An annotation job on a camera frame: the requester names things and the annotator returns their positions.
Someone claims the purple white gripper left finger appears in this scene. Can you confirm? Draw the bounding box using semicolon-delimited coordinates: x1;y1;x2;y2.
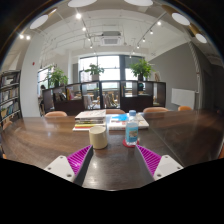
45;145;93;186

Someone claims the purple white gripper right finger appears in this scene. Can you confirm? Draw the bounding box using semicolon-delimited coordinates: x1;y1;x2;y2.
134;145;183;181

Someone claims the clear water bottle blue cap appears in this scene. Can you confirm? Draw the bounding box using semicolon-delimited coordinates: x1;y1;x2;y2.
125;110;138;145

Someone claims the cream ceramic cup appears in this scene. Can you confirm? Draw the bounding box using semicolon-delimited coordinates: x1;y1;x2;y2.
89;126;108;149

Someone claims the red round coaster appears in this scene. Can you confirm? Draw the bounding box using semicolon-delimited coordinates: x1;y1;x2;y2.
122;139;139;148

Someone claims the stack of books left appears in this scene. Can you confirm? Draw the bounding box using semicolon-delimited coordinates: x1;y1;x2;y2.
73;110;106;131

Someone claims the orange chair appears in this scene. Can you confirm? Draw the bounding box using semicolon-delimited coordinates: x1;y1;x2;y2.
45;111;67;117
106;109;125;114
3;121;13;130
143;107;169;113
178;106;192;111

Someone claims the orange chair far right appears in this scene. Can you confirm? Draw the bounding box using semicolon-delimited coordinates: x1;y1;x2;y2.
178;106;192;111

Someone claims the orange chair far left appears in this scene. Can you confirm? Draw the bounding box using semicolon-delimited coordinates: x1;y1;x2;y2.
3;121;13;130

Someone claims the dark low shelf divider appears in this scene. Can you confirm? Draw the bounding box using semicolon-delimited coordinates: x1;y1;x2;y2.
43;80;166;115

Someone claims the potted plant left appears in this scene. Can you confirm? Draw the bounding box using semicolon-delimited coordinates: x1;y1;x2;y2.
47;67;68;87

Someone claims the potted plant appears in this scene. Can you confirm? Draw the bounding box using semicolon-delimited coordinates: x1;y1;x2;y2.
130;58;153;81
86;64;104;81
47;67;68;87

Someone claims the potted plant middle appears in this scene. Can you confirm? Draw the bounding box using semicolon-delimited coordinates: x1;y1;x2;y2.
86;64;104;81

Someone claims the potted plant right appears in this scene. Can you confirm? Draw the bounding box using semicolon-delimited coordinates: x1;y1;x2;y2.
130;58;153;81

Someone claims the tall bookshelf at left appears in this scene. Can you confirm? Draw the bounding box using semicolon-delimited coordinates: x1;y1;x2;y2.
0;70;22;126

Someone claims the ceiling air conditioner unit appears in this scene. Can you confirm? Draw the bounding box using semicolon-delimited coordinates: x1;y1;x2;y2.
100;31;121;46

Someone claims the round ceiling lamp far right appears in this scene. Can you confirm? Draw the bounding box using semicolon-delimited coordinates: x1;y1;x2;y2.
195;33;207;43

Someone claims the round ceiling lamp left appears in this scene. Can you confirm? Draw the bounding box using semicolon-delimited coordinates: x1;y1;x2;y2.
30;15;48;29

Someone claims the round ceiling lamp centre-left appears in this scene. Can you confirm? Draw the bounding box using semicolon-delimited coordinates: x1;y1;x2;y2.
68;0;97;8

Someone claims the round ceiling lamp centre-right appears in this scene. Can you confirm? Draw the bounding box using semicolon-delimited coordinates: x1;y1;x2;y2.
124;0;153;7

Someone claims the white whiteboard on wall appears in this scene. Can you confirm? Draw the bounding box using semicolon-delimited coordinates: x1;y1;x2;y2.
171;88;195;109

